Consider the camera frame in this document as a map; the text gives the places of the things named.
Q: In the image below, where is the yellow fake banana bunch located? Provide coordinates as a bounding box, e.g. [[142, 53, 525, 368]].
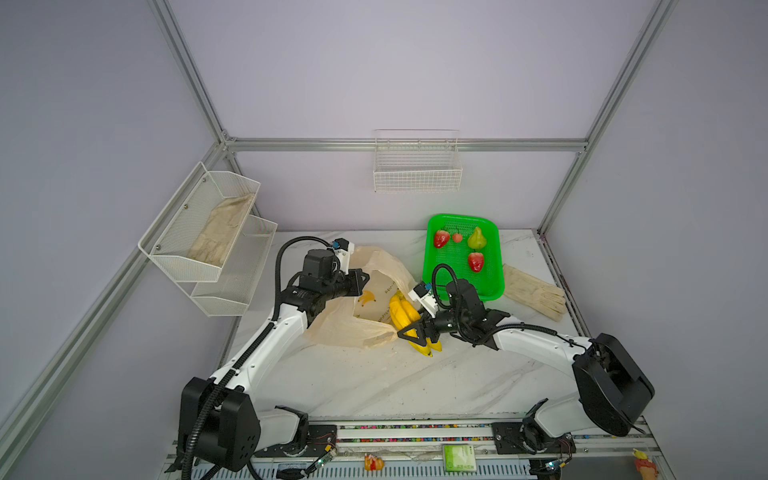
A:
[[389, 290, 442, 357]]

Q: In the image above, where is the translucent beige plastic bag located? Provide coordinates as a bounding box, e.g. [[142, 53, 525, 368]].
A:
[[305, 246, 416, 349]]

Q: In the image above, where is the red fake strawberry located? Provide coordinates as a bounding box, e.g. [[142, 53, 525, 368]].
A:
[[468, 252, 485, 273], [433, 230, 451, 249]]

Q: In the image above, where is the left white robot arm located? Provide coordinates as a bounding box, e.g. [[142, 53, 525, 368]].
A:
[[173, 238, 370, 479]]

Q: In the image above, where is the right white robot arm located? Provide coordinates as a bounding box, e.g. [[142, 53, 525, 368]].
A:
[[390, 279, 655, 454]]

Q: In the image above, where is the green fake pear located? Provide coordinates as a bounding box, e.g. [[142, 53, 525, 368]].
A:
[[467, 227, 487, 251]]

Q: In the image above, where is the green plastic basket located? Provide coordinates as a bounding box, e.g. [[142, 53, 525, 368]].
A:
[[422, 214, 505, 301]]

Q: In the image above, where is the white lower mesh shelf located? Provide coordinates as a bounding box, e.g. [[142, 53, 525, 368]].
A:
[[191, 215, 277, 317]]

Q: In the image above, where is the white mesh shelf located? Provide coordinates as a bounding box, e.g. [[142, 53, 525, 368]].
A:
[[191, 215, 277, 317], [138, 163, 260, 283]]

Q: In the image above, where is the beige glove in shelf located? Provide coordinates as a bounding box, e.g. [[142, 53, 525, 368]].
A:
[[188, 194, 255, 267]]

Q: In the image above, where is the white upper mesh shelf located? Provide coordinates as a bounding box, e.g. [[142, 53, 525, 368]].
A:
[[138, 163, 260, 283]]

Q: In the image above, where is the small orange toy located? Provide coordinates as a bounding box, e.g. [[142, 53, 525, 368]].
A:
[[363, 454, 385, 472]]

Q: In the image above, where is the yellow red toy figure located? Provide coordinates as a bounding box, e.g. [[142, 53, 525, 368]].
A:
[[633, 449, 659, 480]]

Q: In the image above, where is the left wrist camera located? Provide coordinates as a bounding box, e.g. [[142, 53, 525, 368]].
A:
[[331, 238, 355, 274]]

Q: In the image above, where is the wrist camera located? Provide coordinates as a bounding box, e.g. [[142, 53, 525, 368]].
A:
[[331, 238, 355, 274], [407, 282, 438, 318]]

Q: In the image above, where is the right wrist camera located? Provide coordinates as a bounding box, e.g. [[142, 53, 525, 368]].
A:
[[407, 282, 438, 318]]

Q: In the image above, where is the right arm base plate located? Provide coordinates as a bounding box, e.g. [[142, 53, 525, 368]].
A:
[[491, 421, 576, 455]]

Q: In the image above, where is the white wire wall basket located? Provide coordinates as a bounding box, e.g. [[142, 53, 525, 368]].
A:
[[373, 129, 463, 193]]

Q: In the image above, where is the green box on rail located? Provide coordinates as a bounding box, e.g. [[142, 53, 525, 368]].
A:
[[443, 444, 477, 473]]

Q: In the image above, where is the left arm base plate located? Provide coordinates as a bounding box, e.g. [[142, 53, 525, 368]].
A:
[[254, 423, 338, 458]]

